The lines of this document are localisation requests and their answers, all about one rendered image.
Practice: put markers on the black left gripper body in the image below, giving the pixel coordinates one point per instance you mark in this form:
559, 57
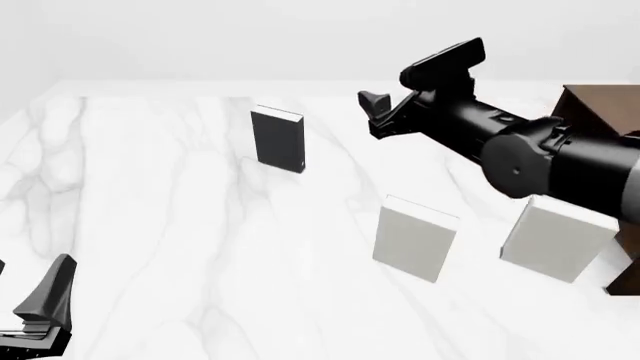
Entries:
35, 343

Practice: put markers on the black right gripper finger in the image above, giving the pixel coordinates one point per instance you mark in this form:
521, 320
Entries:
374, 104

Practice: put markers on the black book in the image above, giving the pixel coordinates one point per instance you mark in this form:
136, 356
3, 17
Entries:
278, 140

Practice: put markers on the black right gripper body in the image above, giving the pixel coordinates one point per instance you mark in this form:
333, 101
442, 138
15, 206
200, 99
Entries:
400, 120

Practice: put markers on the large white book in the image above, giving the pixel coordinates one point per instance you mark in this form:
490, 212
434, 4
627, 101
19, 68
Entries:
555, 243

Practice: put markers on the small white book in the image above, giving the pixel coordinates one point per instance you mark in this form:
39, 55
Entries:
412, 243

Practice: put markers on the red-brown wooden shelf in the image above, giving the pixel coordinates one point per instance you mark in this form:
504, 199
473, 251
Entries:
600, 108

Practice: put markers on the black and grey right robot arm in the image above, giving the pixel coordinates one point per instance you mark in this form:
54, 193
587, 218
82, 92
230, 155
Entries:
565, 165

